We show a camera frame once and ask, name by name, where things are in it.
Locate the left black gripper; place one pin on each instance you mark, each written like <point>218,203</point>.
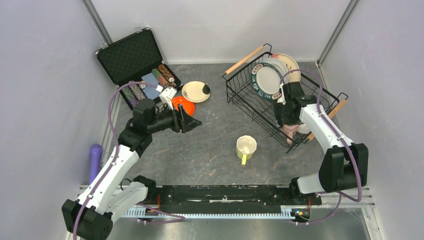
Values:
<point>182,120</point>

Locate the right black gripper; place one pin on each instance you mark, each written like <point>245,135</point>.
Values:
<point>279,108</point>

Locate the orange plate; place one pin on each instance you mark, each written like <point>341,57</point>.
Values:
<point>188,106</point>

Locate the pink mug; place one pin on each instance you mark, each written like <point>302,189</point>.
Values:
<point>290,131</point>

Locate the cream plate with black spot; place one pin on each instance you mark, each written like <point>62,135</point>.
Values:
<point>196,91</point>

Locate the pink and cream plate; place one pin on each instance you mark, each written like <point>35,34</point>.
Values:
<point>290,64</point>

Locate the white scalloped plate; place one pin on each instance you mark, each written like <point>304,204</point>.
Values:
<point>281,66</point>

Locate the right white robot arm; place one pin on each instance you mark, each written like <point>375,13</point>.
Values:
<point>345,163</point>

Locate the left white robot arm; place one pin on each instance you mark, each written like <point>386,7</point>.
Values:
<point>92,215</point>

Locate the blue card deck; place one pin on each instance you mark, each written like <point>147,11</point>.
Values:
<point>153,88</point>

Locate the yellow green mug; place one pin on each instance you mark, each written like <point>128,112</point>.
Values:
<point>246,146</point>

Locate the black poker chip case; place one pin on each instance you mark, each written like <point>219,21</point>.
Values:
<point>134,57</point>

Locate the purple flashlight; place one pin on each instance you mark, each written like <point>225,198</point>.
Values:
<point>96,153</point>

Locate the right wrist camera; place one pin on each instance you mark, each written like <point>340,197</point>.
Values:
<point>282,99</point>

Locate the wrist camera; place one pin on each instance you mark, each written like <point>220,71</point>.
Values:
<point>282,99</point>
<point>166,97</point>

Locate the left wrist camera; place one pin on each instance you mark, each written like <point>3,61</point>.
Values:
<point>166,97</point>

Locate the black wire dish rack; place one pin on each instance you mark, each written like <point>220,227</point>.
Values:
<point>240,92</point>

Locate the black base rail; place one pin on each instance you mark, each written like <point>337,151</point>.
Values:
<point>224,201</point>

